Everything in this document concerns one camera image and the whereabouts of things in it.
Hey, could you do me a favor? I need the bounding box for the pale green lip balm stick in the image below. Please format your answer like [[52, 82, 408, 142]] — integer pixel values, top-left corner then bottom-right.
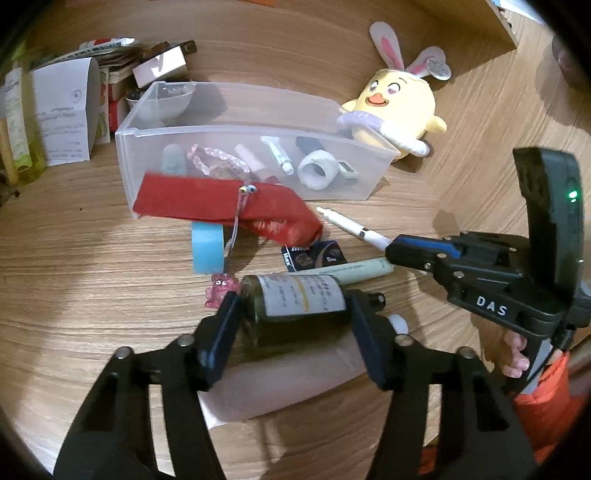
[[290, 258, 394, 285]]

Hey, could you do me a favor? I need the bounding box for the dark blue foil sachet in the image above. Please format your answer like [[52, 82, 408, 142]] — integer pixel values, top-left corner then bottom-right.
[[281, 240, 346, 272]]

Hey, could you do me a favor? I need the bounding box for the white tape roll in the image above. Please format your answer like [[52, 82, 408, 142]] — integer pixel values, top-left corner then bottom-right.
[[297, 150, 339, 191]]

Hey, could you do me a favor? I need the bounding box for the white pen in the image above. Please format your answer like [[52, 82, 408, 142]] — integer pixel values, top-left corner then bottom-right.
[[315, 207, 393, 252]]

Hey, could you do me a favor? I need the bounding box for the light blue tape roll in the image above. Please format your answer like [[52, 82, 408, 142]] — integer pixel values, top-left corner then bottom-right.
[[191, 222, 224, 274]]

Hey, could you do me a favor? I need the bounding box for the clear plastic storage bin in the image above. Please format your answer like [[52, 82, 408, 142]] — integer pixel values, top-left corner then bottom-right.
[[115, 82, 396, 205]]

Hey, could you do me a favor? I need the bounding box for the dark green glass bottle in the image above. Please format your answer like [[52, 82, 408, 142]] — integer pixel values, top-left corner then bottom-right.
[[239, 272, 387, 347]]

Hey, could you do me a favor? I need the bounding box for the yellow chick plush toy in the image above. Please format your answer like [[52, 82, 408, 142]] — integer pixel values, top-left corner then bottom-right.
[[338, 21, 452, 161]]

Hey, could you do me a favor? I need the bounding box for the pink bear keychain charm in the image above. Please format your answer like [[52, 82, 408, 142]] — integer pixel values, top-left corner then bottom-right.
[[204, 273, 240, 309]]

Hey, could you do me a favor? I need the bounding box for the white ointment tube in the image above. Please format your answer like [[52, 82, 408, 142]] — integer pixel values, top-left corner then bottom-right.
[[260, 136, 294, 176]]

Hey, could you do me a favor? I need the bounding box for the orange sleeve forearm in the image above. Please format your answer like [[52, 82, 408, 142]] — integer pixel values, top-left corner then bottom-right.
[[513, 353, 590, 465]]

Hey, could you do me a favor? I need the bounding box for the white bowl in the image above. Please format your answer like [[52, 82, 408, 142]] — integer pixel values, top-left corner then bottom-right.
[[127, 82, 195, 123]]

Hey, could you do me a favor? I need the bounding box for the pink braided bracelet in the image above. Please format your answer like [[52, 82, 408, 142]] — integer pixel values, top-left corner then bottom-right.
[[185, 143, 250, 181]]

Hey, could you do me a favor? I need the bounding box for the pink capped tube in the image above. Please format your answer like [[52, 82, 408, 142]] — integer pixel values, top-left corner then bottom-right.
[[235, 144, 280, 184]]

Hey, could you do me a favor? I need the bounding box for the right hand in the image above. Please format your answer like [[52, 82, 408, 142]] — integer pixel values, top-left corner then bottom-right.
[[497, 330, 530, 379]]

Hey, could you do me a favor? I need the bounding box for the small pink white carton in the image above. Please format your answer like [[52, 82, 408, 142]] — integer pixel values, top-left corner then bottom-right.
[[132, 40, 197, 88]]

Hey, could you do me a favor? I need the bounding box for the pale green small tube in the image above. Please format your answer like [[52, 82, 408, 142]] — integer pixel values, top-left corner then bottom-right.
[[161, 144, 186, 177]]

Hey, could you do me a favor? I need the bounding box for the yellow green lotion bottle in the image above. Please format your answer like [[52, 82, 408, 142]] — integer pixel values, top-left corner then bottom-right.
[[1, 41, 46, 185]]

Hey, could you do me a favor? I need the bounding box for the pink translucent tube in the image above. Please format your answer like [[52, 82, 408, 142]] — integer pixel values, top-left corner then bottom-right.
[[197, 313, 410, 430]]

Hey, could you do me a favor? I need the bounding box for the white paper box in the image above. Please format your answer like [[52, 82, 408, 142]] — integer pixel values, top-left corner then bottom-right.
[[31, 58, 101, 166]]

